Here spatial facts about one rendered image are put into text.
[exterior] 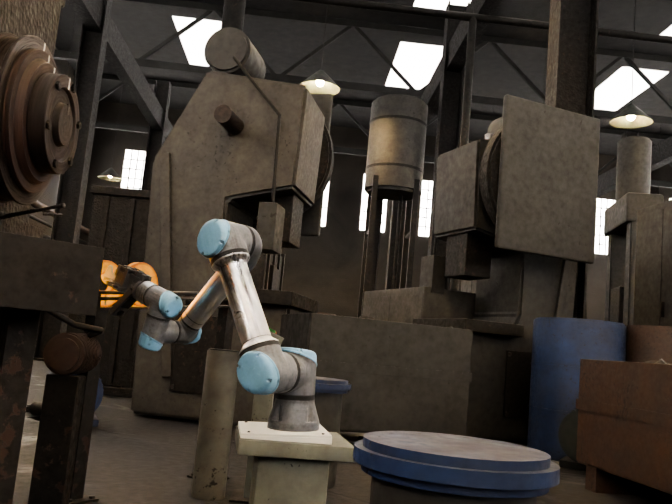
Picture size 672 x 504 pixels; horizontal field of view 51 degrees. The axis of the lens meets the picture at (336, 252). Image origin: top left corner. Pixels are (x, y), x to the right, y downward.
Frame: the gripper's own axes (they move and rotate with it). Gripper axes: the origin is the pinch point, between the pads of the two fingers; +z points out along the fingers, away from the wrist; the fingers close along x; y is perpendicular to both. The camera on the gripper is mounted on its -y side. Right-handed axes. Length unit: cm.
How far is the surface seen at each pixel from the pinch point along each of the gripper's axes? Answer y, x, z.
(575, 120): 176, -345, -18
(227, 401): -29, -38, -38
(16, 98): 46, 57, -13
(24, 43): 60, 55, -4
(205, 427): -39, -34, -36
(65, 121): 45, 39, -10
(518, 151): 136, -305, -1
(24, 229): 8.2, 24.5, 14.1
